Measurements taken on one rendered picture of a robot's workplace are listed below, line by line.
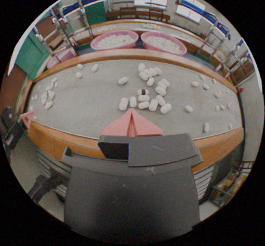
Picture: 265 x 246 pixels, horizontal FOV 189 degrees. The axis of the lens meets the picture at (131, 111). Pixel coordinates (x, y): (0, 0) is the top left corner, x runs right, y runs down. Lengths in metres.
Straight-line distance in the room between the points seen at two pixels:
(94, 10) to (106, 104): 2.93
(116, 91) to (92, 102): 0.08
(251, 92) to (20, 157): 6.30
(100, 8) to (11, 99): 2.75
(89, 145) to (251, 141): 4.71
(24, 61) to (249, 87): 5.39
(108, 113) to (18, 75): 0.86
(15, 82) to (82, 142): 0.79
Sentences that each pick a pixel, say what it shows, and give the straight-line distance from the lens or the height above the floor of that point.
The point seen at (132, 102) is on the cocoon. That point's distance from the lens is 0.22.
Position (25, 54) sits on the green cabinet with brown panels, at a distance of 0.97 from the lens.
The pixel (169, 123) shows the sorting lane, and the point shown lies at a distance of 0.25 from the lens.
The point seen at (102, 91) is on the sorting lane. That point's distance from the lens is 0.27.
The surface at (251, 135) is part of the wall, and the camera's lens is 4.58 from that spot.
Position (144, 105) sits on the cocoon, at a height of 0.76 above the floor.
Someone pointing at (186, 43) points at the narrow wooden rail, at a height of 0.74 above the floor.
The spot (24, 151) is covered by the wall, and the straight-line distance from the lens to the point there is 1.75.
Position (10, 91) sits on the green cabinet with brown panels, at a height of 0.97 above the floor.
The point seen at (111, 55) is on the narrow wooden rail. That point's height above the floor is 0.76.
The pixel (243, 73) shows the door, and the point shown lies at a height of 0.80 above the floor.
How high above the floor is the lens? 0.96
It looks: 76 degrees down
